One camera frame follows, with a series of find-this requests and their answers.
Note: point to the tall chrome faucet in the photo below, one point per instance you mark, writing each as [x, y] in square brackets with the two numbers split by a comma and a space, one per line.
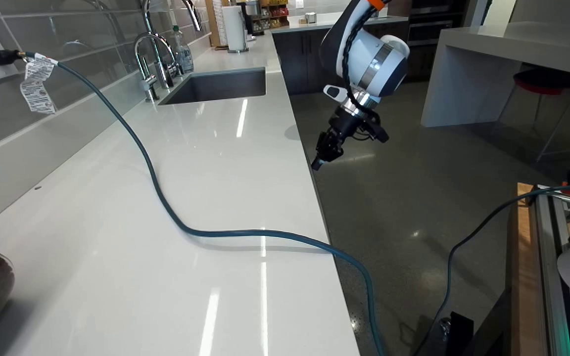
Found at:
[151, 25]

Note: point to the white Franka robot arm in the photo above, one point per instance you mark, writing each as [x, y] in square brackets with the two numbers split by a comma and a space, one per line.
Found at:
[375, 61]

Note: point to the grey undermount sink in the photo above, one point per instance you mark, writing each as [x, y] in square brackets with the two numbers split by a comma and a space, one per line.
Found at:
[218, 85]

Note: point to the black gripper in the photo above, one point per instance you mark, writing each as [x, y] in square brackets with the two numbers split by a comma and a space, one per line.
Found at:
[357, 120]

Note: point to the wooden-edged robot table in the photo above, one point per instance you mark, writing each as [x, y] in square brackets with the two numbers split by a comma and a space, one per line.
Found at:
[525, 276]

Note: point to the crumpled clear tape label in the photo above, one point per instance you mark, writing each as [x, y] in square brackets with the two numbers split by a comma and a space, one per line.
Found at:
[38, 85]

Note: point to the white paper towel roll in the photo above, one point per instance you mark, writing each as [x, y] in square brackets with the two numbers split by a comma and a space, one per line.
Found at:
[234, 27]

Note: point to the white kitchen island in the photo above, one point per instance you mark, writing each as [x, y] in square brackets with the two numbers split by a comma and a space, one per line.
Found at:
[495, 59]

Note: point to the small chrome faucet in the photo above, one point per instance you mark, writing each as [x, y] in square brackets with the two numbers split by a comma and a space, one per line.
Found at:
[143, 65]

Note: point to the small black floor box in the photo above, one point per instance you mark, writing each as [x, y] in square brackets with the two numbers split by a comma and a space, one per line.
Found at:
[456, 332]

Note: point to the red stool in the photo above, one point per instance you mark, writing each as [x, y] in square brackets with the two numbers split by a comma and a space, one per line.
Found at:
[541, 81]

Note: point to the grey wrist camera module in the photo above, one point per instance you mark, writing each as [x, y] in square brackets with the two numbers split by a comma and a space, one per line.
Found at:
[337, 93]

